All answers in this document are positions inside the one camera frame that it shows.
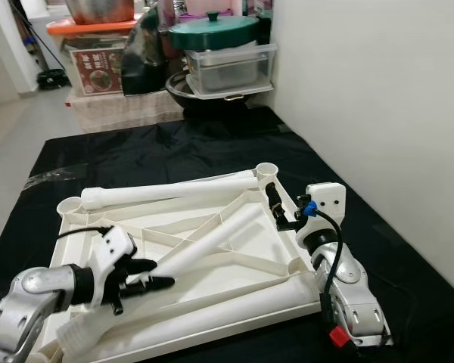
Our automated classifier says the white plastic table top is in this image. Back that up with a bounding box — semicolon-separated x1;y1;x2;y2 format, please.
26;161;330;363

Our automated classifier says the black table cloth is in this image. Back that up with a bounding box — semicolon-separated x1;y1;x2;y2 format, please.
0;104;454;363

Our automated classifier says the clear tape strip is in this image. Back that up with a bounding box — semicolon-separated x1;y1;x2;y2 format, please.
24;168;86;191

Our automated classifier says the clear plastic container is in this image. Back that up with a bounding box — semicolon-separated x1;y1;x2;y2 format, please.
185;43;278;99

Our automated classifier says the black wok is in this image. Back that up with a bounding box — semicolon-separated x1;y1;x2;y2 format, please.
165;72;250;116

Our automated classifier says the beige patterned cloth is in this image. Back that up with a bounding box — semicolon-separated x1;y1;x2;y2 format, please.
67;89;188;135

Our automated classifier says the green pot with lid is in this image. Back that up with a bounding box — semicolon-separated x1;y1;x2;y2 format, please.
169;11;260;51

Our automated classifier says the black plastic bag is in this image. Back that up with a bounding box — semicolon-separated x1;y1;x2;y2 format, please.
121;6;169;97

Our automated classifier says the red printed food box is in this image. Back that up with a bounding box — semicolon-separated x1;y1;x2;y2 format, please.
70;47;126;95

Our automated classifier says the clear storage box orange lid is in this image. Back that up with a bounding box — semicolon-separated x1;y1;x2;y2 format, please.
45;17;138;98

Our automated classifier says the steel cooking pot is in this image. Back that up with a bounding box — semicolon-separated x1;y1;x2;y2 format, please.
64;0;135;25

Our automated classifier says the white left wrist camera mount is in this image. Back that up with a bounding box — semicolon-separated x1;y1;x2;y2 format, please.
86;225;138;294

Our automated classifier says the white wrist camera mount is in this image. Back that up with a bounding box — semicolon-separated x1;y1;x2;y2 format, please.
303;183;347;235
86;225;138;294

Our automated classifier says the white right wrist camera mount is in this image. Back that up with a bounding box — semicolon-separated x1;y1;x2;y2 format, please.
303;183;347;235

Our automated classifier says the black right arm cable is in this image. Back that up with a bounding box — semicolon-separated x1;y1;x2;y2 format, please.
310;208;347;352

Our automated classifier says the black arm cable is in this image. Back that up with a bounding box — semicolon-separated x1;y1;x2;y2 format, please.
64;225;113;243
310;208;347;352

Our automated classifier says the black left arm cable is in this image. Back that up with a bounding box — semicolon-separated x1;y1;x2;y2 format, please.
64;225;113;243

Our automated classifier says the coiled black hose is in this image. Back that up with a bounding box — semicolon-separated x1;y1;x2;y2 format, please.
36;68;69;91

